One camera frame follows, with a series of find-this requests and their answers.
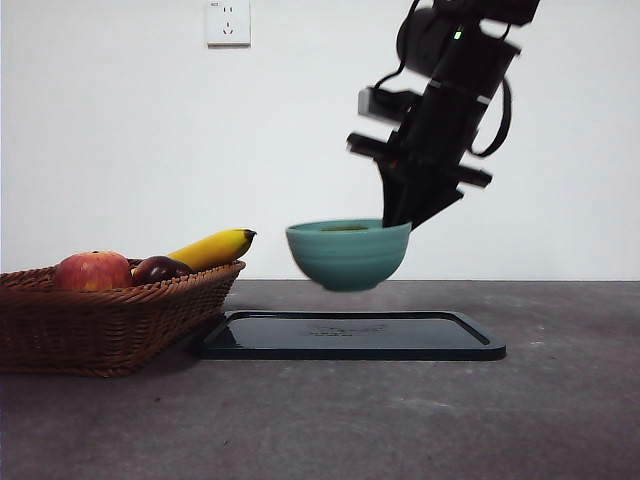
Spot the teal ceramic bowl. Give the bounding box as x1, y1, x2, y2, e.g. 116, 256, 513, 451
285, 218, 413, 294

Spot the black rectangular tray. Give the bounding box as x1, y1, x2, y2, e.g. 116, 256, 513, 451
199, 309, 507, 362

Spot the yellow banana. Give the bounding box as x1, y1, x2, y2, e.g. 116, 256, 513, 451
166, 228, 258, 274

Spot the dark red plum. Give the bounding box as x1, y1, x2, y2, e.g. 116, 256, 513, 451
130, 255, 195, 288

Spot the red apple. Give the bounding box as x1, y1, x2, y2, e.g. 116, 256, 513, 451
53, 250, 133, 291

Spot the brown wicker basket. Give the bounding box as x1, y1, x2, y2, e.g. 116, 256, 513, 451
0, 258, 247, 379

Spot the black cable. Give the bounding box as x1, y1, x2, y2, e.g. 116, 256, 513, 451
468, 74, 514, 159
372, 60, 409, 94

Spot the pale grey camera box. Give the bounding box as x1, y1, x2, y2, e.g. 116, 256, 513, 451
358, 87, 401, 122

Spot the white wall socket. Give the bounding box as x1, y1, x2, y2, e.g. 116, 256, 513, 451
206, 0, 252, 50

